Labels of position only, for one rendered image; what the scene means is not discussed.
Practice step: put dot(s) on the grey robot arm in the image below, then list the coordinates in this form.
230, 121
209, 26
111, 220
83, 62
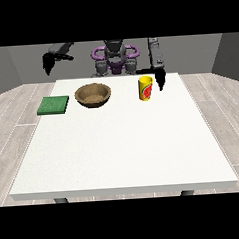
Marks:
61, 47
155, 53

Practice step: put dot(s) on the yellow cup with melon print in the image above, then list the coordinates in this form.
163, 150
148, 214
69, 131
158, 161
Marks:
145, 88

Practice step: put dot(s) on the brown wooden bowl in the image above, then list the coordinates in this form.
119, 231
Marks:
93, 95

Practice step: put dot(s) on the green square pad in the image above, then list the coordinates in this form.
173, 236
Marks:
53, 105

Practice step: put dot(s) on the grey robot trunk purple rings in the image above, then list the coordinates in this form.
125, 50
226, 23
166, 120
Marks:
114, 60

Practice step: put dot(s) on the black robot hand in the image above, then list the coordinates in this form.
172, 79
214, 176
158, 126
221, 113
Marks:
159, 75
49, 61

